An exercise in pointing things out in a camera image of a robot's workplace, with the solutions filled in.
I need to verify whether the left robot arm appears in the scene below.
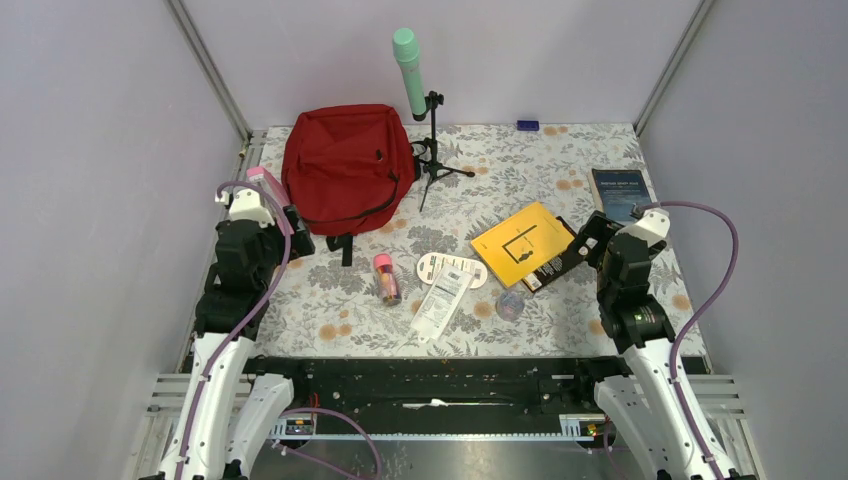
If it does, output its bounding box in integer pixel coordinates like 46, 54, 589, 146
153, 205, 315, 479

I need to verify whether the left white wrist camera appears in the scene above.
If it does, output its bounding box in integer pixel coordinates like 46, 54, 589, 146
215, 188, 276, 228

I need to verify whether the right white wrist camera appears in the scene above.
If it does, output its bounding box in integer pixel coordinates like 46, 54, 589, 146
617, 208, 670, 247

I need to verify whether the black microphone tripod stand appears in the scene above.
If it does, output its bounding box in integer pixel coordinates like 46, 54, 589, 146
411, 91, 476, 213

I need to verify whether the pink metronome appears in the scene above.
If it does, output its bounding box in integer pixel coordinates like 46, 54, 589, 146
246, 166, 291, 207

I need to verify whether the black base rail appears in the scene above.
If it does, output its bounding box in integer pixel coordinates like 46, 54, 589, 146
182, 355, 710, 437

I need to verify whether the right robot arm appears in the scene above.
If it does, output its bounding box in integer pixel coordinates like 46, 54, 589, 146
568, 208, 746, 479

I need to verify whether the mint green microphone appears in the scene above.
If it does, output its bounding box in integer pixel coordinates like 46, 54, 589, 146
392, 27, 428, 121

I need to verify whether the white oval card package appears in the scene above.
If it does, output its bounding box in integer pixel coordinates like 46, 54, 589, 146
416, 252, 488, 289

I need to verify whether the red backpack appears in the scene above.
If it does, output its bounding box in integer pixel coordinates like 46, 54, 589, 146
281, 104, 420, 267

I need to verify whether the pink lid crayon jar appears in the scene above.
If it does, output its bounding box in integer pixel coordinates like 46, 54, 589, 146
373, 253, 402, 306

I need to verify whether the white labelled flat packet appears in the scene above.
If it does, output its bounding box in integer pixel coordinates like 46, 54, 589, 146
411, 265, 473, 342

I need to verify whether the black book under yellow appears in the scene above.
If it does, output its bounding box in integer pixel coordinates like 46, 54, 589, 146
521, 246, 585, 294

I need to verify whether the clear round plastic container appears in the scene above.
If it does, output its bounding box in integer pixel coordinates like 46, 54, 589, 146
495, 290, 525, 322

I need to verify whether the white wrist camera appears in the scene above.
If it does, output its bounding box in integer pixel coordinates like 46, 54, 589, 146
617, 208, 670, 247
215, 188, 276, 228

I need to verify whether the small blue block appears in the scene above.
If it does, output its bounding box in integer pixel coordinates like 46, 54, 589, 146
516, 120, 540, 131

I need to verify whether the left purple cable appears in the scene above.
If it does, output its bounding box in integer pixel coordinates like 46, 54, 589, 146
173, 180, 295, 480

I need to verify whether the dark blue book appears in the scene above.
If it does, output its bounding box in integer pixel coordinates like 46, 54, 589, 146
589, 169, 654, 225

